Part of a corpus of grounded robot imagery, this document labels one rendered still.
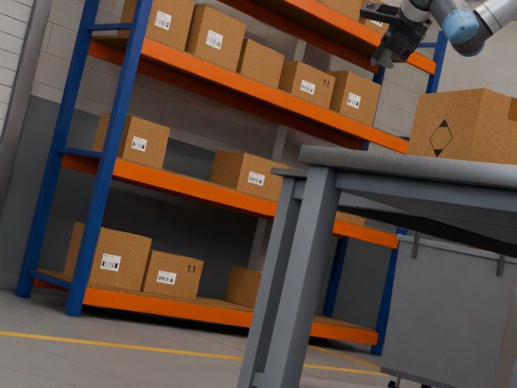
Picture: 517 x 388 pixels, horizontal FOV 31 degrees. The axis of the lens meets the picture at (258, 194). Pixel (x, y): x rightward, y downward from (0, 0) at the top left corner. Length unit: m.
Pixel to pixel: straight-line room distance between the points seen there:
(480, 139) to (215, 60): 3.39
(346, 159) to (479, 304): 2.56
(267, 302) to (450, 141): 0.72
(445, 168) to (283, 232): 1.01
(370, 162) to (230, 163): 4.08
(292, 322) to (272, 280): 0.71
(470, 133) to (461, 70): 6.08
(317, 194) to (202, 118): 4.62
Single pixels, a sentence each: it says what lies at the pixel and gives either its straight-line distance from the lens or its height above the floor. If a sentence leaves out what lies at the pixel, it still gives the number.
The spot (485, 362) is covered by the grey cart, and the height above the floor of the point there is 0.29.
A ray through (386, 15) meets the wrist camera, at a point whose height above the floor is 1.19.
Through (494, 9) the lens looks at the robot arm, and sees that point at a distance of 2.26.
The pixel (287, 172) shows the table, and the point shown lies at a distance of 2.77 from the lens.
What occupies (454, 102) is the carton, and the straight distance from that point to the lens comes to 2.62.
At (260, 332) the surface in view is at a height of 0.34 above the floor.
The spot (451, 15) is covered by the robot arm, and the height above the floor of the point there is 1.17.
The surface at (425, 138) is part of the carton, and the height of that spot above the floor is 0.98.
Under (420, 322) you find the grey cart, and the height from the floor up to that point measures 0.41.
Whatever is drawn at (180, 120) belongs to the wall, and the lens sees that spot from 6.54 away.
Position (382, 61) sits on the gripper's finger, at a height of 1.10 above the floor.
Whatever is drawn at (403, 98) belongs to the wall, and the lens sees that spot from 8.29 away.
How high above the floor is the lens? 0.57
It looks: 3 degrees up
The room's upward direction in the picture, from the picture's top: 13 degrees clockwise
